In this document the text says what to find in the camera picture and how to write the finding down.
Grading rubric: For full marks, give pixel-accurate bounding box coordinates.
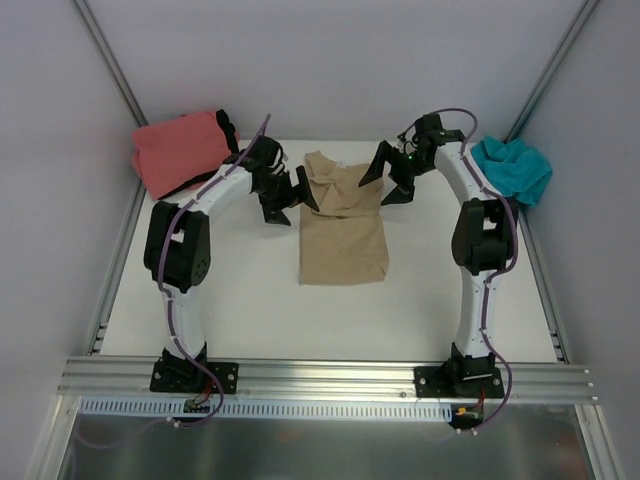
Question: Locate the beige t shirt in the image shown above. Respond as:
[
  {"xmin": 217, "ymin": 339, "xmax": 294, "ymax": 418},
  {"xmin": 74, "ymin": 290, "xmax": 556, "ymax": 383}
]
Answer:
[{"xmin": 299, "ymin": 151, "xmax": 390, "ymax": 286}]

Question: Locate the teal t shirt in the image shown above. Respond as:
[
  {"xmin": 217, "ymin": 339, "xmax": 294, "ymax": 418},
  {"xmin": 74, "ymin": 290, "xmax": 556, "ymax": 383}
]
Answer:
[{"xmin": 471, "ymin": 136, "xmax": 553, "ymax": 207}]

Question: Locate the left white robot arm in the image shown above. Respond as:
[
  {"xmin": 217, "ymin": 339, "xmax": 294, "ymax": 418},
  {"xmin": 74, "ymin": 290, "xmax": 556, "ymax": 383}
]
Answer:
[{"xmin": 143, "ymin": 135, "xmax": 318, "ymax": 393}]

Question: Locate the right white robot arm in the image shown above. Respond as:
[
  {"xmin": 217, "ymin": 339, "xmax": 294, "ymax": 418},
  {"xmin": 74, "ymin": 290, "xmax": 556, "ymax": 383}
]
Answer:
[{"xmin": 359, "ymin": 111, "xmax": 518, "ymax": 399}]

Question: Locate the folded black t shirt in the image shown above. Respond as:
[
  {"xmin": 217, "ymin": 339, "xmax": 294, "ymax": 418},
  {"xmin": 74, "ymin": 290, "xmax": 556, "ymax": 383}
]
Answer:
[{"xmin": 165, "ymin": 110, "xmax": 240, "ymax": 197}]

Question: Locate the folded pink t shirt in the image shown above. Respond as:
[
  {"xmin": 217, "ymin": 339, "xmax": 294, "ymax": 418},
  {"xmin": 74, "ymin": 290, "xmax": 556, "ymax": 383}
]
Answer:
[{"xmin": 132, "ymin": 110, "xmax": 218, "ymax": 200}]

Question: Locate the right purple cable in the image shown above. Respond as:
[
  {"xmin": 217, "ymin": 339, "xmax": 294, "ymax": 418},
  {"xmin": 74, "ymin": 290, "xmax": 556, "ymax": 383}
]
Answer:
[{"xmin": 439, "ymin": 105, "xmax": 521, "ymax": 435}]

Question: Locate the purple cable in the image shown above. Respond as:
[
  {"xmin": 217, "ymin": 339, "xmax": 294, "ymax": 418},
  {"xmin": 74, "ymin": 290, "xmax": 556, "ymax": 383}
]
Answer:
[
  {"xmin": 439, "ymin": 105, "xmax": 521, "ymax": 435},
  {"xmin": 157, "ymin": 112, "xmax": 272, "ymax": 429}
]

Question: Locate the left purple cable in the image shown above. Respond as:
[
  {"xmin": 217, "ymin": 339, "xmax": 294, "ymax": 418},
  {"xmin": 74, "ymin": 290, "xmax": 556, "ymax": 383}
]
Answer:
[{"xmin": 157, "ymin": 112, "xmax": 272, "ymax": 429}]

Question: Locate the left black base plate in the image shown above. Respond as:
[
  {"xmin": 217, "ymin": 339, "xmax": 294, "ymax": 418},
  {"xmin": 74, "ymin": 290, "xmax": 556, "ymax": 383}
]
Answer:
[{"xmin": 149, "ymin": 357, "xmax": 239, "ymax": 395}]

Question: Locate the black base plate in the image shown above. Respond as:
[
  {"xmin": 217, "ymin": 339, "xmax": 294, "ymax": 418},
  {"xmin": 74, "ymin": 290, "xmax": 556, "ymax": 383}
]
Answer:
[
  {"xmin": 149, "ymin": 357, "xmax": 239, "ymax": 395},
  {"xmin": 413, "ymin": 364, "xmax": 505, "ymax": 399}
]

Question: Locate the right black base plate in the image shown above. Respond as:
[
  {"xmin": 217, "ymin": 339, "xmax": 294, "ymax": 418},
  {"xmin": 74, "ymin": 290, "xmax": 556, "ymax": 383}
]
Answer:
[{"xmin": 413, "ymin": 364, "xmax": 505, "ymax": 399}]

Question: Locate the right corner aluminium post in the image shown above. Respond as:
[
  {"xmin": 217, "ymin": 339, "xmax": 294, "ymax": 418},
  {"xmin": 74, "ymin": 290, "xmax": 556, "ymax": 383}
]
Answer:
[{"xmin": 503, "ymin": 0, "xmax": 601, "ymax": 142}]

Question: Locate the corner aluminium post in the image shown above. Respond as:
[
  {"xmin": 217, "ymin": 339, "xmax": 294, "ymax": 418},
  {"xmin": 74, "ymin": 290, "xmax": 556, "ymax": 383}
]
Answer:
[
  {"xmin": 70, "ymin": 0, "xmax": 148, "ymax": 127},
  {"xmin": 503, "ymin": 0, "xmax": 601, "ymax": 142}
]

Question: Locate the white slotted cable duct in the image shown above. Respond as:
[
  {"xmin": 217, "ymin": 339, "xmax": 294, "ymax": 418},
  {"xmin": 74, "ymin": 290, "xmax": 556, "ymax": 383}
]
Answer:
[{"xmin": 78, "ymin": 396, "xmax": 452, "ymax": 423}]

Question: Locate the aluminium mounting rail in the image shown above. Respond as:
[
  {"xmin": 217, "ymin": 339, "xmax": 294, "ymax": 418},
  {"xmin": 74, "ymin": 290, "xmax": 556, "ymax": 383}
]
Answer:
[{"xmin": 57, "ymin": 356, "xmax": 600, "ymax": 404}]

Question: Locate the left corner aluminium post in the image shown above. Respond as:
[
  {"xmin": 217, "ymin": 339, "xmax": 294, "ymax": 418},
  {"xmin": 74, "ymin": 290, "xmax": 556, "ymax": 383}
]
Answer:
[{"xmin": 70, "ymin": 0, "xmax": 148, "ymax": 127}]

